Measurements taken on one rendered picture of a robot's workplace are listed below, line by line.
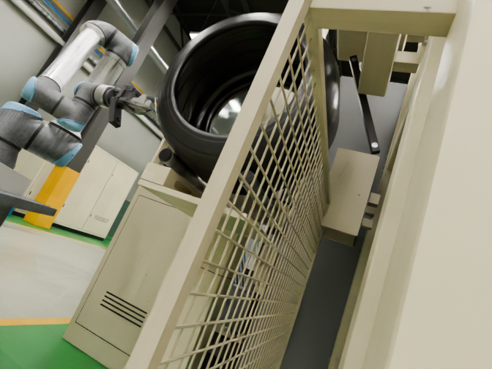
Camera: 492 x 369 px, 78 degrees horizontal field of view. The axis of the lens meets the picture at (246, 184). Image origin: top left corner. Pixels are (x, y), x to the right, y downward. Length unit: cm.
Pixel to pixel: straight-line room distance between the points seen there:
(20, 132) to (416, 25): 153
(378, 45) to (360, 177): 44
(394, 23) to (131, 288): 164
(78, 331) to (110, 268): 34
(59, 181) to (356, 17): 656
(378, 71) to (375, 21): 84
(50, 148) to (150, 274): 77
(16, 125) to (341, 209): 138
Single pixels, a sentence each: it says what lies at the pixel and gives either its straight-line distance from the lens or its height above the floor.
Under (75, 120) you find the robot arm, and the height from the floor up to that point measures 95.
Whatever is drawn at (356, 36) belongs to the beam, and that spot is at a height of 164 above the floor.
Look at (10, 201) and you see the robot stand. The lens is 146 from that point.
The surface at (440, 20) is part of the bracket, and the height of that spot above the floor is 96.
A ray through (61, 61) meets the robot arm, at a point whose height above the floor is 116.
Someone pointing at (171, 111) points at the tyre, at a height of 103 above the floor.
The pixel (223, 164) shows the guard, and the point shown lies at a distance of 27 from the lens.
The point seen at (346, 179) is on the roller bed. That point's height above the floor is 109.
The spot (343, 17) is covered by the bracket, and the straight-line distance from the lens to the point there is 39.
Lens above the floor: 67
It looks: 15 degrees up
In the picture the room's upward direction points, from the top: 22 degrees clockwise
